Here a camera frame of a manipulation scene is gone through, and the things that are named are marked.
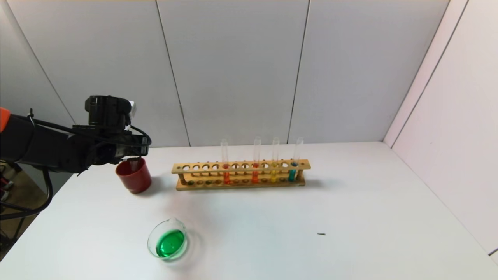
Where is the orange pigment glass test tube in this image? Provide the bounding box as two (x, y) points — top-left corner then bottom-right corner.
(252, 136), (261, 184)
(221, 138), (231, 185)

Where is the blue pigment glass test tube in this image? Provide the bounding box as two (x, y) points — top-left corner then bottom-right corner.
(288, 136), (303, 182)

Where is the wooden test tube rack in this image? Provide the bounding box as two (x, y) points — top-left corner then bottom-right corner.
(172, 159), (311, 191)

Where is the glass beaker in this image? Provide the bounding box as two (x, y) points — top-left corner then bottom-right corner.
(147, 217), (188, 261)

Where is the dark red plastic cup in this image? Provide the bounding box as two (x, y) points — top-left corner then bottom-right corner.
(116, 157), (152, 194)

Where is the black metal stand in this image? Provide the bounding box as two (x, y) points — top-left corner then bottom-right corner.
(0, 202), (28, 251)

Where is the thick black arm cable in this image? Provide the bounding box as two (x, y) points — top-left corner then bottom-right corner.
(0, 113), (152, 221)

